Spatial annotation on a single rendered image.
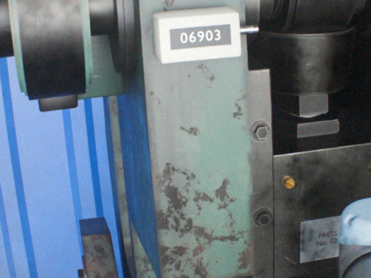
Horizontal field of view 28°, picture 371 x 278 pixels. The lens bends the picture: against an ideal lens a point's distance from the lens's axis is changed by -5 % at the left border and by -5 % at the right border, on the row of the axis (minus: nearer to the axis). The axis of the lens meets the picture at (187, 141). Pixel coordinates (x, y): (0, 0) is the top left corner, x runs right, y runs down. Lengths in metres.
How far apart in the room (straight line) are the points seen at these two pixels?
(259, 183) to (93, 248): 0.55
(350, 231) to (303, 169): 0.15
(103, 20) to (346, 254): 0.33
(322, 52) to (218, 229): 0.21
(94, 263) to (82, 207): 0.81
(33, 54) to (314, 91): 0.30
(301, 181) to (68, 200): 1.32
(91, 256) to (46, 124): 0.80
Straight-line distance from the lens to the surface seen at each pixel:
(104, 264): 1.24
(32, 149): 2.01
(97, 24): 0.77
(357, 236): 0.67
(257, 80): 0.72
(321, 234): 0.84
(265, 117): 0.73
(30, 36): 0.71
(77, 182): 2.02
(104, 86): 0.92
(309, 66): 0.80
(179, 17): 0.64
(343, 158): 0.81
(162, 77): 0.69
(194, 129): 0.70
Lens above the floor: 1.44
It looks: 19 degrees down
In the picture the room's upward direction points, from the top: 4 degrees counter-clockwise
